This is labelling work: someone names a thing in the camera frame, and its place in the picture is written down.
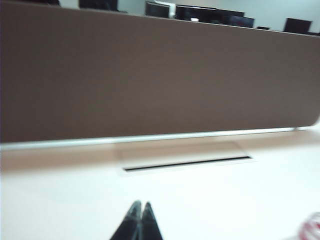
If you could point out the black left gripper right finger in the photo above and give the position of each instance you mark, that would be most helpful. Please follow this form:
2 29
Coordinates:
150 225

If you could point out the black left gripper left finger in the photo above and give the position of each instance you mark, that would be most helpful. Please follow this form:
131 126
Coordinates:
130 225

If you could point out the brown fabric desk partition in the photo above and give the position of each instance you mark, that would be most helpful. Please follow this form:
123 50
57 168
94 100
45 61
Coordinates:
160 80

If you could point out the grey framed computer monitor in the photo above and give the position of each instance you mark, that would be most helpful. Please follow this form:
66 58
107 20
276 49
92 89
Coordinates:
158 10

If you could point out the wide black computer monitor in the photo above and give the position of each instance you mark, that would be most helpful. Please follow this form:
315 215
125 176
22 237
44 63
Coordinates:
200 14

